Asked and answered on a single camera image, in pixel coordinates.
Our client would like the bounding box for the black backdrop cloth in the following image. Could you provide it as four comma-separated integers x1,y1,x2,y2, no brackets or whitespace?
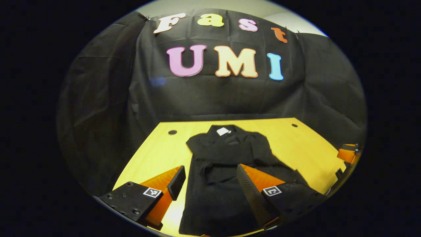
56,8,367,198

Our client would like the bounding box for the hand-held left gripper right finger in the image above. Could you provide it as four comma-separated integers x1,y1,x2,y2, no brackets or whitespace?
237,164,329,230

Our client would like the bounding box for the black long-sleeved garment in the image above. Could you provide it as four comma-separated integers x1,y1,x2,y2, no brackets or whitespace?
179,124,329,237

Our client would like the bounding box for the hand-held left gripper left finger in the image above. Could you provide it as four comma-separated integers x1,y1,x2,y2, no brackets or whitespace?
99,165,186,231

